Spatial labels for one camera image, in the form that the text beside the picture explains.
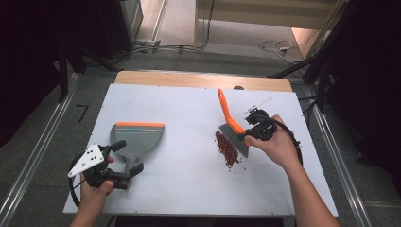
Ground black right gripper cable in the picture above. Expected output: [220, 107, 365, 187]
[258, 115, 305, 167]

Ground black metal stand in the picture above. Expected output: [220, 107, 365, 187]
[316, 61, 330, 114]
[57, 42, 124, 104]

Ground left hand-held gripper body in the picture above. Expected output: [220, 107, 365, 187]
[67, 144, 132, 190]

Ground white cable with plug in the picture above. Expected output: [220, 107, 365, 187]
[258, 40, 293, 57]

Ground person's right hand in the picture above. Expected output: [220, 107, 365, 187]
[244, 113, 304, 171]

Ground black hanging cable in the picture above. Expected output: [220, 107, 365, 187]
[193, 0, 216, 51]

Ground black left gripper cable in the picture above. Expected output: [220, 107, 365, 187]
[68, 154, 88, 209]

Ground aluminium floor rail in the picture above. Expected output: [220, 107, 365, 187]
[305, 88, 374, 227]
[0, 73, 79, 227]

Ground black floor cables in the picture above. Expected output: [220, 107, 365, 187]
[267, 53, 323, 79]

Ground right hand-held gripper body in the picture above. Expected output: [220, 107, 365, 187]
[244, 96, 278, 142]

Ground dark curtain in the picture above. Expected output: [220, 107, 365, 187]
[0, 0, 127, 149]
[327, 0, 401, 190]

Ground red beans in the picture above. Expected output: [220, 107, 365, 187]
[215, 130, 248, 173]

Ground orange wooden panel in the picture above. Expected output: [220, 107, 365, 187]
[291, 27, 320, 60]

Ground grey floor cables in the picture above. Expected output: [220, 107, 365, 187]
[112, 44, 197, 60]

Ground white table board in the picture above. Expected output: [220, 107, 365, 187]
[62, 83, 339, 218]

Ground orange-handled grey brush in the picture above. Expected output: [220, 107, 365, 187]
[217, 88, 252, 159]

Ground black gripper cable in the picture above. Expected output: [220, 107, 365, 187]
[68, 154, 88, 209]
[258, 115, 305, 167]

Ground person's left hand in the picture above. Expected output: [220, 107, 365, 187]
[78, 155, 116, 209]

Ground grey dustpan with orange edge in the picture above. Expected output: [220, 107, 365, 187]
[109, 121, 166, 190]

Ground wooden table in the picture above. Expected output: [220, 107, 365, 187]
[113, 70, 293, 93]

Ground grey cabinet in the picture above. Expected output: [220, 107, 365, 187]
[119, 0, 145, 42]

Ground beige wooden furniture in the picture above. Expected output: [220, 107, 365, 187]
[193, 0, 348, 31]

